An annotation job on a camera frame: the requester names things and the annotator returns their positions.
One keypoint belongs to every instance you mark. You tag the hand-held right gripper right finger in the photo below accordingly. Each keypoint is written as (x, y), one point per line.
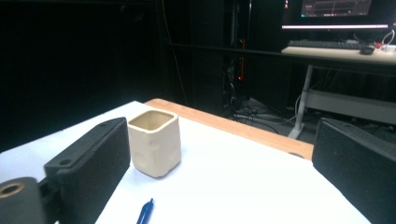
(355, 161)

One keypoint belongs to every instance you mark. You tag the black computer mouse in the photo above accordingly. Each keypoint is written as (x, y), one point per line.
(366, 50)

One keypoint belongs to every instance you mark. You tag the blue pen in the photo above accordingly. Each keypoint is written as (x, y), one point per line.
(145, 213)

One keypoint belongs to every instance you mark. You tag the black keyboard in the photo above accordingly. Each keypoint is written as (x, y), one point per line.
(323, 44)

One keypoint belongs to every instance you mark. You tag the computer monitor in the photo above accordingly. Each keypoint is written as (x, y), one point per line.
(337, 14)

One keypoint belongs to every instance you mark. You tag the white desk with metal legs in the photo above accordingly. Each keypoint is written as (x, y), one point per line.
(339, 81)

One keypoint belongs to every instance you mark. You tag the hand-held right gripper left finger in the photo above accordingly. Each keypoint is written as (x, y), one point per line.
(90, 168)

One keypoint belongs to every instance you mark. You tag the cream square ceramic cup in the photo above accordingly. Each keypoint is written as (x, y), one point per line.
(155, 146)

